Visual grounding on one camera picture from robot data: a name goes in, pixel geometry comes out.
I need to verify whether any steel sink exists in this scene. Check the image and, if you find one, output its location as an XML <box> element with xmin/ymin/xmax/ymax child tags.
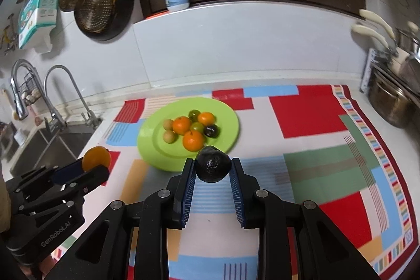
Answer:
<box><xmin>10</xmin><ymin>123</ymin><xmax>102</xmax><ymax>182</ymax></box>

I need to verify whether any slim chrome faucet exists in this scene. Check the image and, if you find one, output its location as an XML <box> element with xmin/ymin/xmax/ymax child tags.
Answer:
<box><xmin>44</xmin><ymin>65</ymin><xmax>103</xmax><ymax>130</ymax></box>

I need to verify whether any black frying pan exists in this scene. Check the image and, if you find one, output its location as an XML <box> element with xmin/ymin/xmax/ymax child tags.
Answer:
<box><xmin>74</xmin><ymin>0</ymin><xmax>135</xmax><ymax>42</ymax></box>

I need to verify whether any orange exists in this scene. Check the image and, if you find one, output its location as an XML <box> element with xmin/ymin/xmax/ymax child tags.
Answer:
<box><xmin>172</xmin><ymin>116</ymin><xmax>192</xmax><ymax>135</ymax></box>
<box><xmin>198</xmin><ymin>112</ymin><xmax>216</xmax><ymax>127</ymax></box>
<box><xmin>82</xmin><ymin>146</ymin><xmax>110</xmax><ymax>172</ymax></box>
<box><xmin>182</xmin><ymin>130</ymin><xmax>204</xmax><ymax>151</ymax></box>

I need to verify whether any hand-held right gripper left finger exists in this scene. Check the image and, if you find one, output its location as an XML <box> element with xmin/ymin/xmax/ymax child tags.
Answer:
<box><xmin>49</xmin><ymin>158</ymin><xmax>197</xmax><ymax>280</ymax></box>

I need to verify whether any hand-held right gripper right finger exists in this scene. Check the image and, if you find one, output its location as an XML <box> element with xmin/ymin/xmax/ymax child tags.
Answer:
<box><xmin>230</xmin><ymin>157</ymin><xmax>381</xmax><ymax>280</ymax></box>

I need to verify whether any tissue pack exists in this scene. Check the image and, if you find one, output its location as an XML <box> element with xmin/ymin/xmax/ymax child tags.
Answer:
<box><xmin>18</xmin><ymin>0</ymin><xmax>60</xmax><ymax>49</ymax></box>

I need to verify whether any steel pot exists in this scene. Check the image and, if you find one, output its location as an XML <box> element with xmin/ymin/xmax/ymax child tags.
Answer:
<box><xmin>367</xmin><ymin>68</ymin><xmax>420</xmax><ymax>128</ymax></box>

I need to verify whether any dark plum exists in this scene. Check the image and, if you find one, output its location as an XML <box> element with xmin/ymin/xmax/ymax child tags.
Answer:
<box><xmin>196</xmin><ymin>145</ymin><xmax>230</xmax><ymax>184</ymax></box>
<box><xmin>203</xmin><ymin>124</ymin><xmax>220</xmax><ymax>138</ymax></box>

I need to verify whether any colourful patchwork mat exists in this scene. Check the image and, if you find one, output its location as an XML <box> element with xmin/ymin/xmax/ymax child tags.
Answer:
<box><xmin>54</xmin><ymin>84</ymin><xmax>420</xmax><ymax>280</ymax></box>

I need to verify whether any chrome pull-down faucet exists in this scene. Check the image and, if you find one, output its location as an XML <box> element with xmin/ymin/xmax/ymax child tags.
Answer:
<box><xmin>11</xmin><ymin>59</ymin><xmax>36</xmax><ymax>120</ymax></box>

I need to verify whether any green plate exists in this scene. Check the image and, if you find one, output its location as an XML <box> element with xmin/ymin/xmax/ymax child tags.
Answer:
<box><xmin>137</xmin><ymin>97</ymin><xmax>239</xmax><ymax>173</ymax></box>

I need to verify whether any white knife handle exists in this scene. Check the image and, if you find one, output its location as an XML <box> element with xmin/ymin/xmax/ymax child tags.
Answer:
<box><xmin>352</xmin><ymin>24</ymin><xmax>399</xmax><ymax>57</ymax></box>
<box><xmin>359</xmin><ymin>9</ymin><xmax>396</xmax><ymax>39</ymax></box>

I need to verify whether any wall hook rack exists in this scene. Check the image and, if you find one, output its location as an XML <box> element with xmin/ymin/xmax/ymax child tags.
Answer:
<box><xmin>0</xmin><ymin>14</ymin><xmax>20</xmax><ymax>55</ymax></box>

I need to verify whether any black wire rack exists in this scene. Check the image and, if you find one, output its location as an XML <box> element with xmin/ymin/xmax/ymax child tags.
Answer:
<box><xmin>18</xmin><ymin>75</ymin><xmax>46</xmax><ymax>105</ymax></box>

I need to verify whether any white cup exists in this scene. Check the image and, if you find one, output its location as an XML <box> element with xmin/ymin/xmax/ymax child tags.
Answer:
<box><xmin>13</xmin><ymin>129</ymin><xmax>29</xmax><ymax>147</ymax></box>

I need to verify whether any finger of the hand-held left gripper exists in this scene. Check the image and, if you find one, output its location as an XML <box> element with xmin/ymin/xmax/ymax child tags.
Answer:
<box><xmin>18</xmin><ymin>166</ymin><xmax>110</xmax><ymax>215</ymax></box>
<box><xmin>13</xmin><ymin>161</ymin><xmax>86</xmax><ymax>193</ymax></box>

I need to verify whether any brass colander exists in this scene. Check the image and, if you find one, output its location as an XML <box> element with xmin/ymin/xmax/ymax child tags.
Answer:
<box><xmin>75</xmin><ymin>0</ymin><xmax>117</xmax><ymax>33</ymax></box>

